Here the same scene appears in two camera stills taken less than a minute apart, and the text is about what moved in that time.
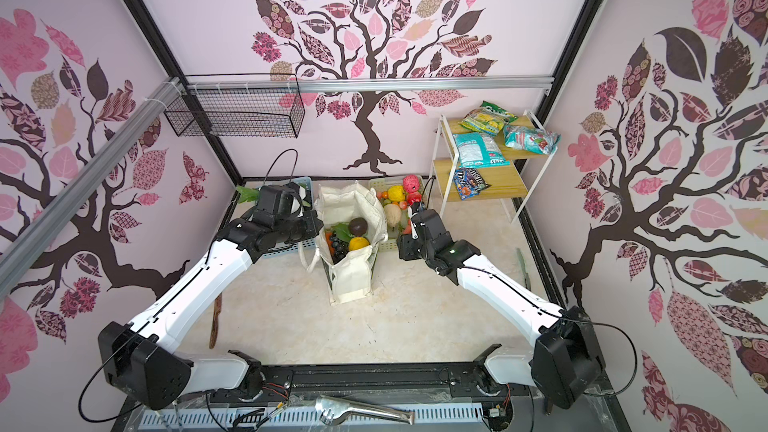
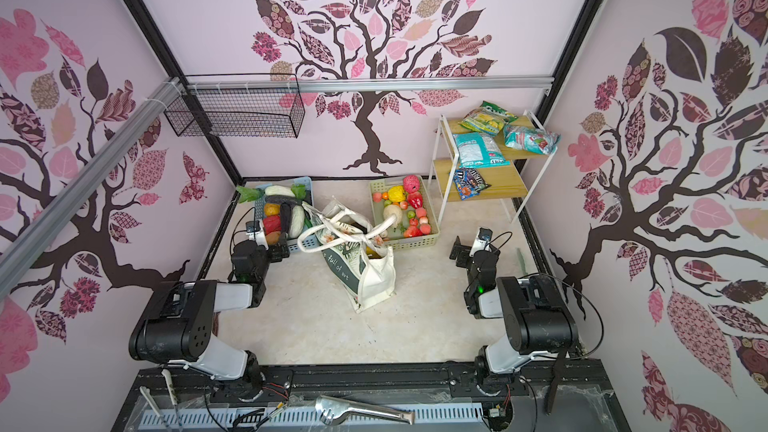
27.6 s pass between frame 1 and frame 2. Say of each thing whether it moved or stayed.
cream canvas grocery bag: moved
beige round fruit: stayed
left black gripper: moved
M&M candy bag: stayed
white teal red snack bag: stayed
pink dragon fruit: stayed
